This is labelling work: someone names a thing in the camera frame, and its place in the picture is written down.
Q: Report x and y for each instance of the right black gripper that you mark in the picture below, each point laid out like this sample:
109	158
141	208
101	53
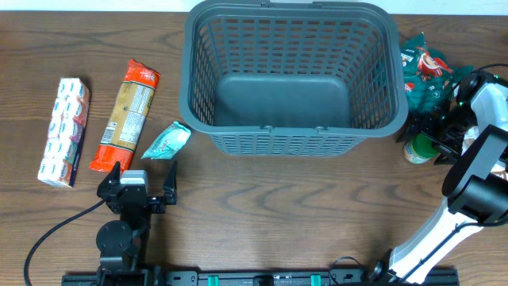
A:
443	133

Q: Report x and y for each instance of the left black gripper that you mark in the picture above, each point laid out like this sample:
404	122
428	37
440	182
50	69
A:
159	205

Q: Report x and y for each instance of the green lid jar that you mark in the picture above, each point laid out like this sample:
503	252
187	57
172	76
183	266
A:
419	149

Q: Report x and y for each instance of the orange pasta package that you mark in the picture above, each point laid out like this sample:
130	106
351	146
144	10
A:
122	132

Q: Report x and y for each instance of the mint green wipes packet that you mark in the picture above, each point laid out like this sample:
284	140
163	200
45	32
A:
168	143

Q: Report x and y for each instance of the green coffee bag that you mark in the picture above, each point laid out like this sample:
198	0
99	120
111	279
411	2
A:
428	76

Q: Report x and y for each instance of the dried mushroom bag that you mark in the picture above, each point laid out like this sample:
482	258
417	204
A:
469	138

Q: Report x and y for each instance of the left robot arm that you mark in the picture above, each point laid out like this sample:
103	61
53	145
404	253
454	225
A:
123	243

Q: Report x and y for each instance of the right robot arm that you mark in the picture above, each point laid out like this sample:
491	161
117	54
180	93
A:
474	198

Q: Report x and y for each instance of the tissue pack multipack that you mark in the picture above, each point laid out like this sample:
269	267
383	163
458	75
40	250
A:
62	152

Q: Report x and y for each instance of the grey plastic basket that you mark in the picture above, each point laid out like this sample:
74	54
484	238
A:
291	79

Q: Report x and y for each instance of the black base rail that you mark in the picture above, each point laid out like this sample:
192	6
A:
238	278

